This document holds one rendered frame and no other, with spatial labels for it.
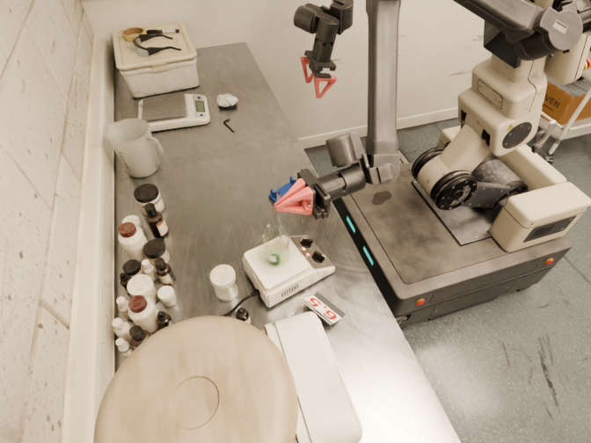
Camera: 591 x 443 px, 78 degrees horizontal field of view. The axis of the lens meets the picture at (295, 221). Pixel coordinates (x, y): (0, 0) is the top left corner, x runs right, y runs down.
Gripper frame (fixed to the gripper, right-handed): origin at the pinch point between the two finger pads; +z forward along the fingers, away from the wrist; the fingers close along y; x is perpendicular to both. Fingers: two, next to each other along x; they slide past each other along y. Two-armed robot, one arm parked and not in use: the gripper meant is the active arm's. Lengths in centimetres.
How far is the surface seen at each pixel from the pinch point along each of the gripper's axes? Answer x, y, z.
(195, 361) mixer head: -36, 39, 22
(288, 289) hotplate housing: 21.4, 7.0, 1.6
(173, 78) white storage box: 20, -102, 0
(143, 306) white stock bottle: 16.5, -1.1, 32.3
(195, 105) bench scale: 23, -83, -3
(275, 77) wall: 48, -132, -59
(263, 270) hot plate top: 17.3, 1.8, 5.6
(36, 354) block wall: 4.6, 7.8, 47.9
